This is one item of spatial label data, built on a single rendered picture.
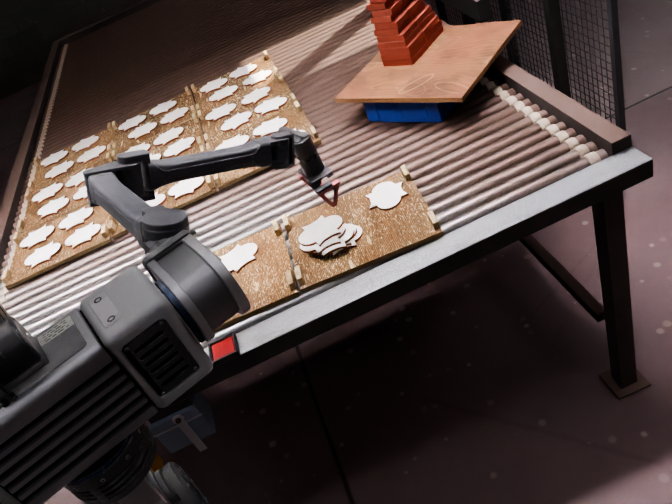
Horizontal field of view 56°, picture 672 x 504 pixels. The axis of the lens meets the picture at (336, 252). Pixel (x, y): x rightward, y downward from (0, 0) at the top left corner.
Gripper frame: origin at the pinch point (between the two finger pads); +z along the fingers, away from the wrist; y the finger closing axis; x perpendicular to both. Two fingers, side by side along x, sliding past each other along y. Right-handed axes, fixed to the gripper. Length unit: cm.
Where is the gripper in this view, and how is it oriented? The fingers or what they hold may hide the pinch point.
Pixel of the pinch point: (326, 196)
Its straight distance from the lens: 175.4
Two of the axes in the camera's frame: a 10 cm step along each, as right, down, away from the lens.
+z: 3.4, 7.2, 6.0
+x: 8.3, -5.3, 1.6
